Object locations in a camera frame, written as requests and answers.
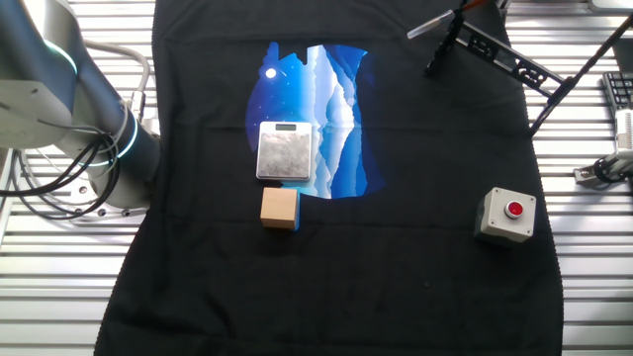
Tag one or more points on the small silver metal bracket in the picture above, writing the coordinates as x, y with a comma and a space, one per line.
586, 174

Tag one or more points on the black cloth with blue print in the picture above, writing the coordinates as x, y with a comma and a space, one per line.
346, 296

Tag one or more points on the silver digital scale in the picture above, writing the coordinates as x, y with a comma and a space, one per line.
284, 153

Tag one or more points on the wooden cube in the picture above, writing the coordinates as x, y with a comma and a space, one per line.
278, 207

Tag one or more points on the silver ribbed camera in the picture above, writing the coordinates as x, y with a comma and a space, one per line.
624, 133

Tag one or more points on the grey box with red button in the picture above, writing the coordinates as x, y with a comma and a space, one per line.
499, 222

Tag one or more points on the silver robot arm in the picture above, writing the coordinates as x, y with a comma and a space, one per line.
39, 74

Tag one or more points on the black keyboard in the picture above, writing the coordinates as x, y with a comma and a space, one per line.
620, 91

